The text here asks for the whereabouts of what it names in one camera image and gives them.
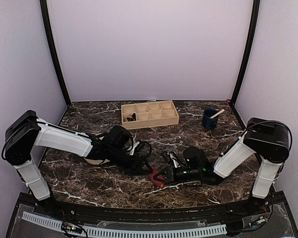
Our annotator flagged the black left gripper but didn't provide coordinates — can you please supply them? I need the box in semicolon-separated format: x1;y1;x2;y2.
107;146;153;175

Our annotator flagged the purple maroon striped sock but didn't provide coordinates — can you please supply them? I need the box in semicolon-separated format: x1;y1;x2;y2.
149;168;165;188

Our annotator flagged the brown beige argyle sock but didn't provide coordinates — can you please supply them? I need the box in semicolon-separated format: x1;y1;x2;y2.
124;113;137;122

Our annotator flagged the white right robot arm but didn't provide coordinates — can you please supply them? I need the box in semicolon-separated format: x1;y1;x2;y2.
152;118;293;215

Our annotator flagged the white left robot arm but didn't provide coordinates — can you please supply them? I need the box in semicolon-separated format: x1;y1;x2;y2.
1;110;152;216

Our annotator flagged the round beige plate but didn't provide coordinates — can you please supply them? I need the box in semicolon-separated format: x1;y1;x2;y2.
84;158;110;166

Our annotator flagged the wooden compartment tray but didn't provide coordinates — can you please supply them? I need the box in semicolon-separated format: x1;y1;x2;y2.
121;101;179;130

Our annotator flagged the blue enamel mug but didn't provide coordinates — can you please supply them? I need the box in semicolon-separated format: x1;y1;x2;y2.
202;109;219;129

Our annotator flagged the pale wooden stick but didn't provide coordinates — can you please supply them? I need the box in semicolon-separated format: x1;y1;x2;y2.
210;109;225;119

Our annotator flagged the white slotted cable duct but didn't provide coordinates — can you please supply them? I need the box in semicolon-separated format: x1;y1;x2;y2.
21;212;227;238

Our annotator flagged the black front rail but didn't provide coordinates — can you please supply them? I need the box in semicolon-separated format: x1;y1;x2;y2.
34;199;265;223

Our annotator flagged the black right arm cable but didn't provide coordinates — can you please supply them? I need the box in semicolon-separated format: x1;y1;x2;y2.
240;120;294;179

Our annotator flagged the black left frame post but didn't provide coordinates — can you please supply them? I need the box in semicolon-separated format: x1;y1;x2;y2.
39;0;72;107

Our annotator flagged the black frame post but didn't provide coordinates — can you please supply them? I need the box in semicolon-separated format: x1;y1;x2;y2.
230;0;260;106
39;0;72;107

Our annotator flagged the black right frame post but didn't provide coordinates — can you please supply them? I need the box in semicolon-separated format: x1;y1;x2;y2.
230;0;260;106

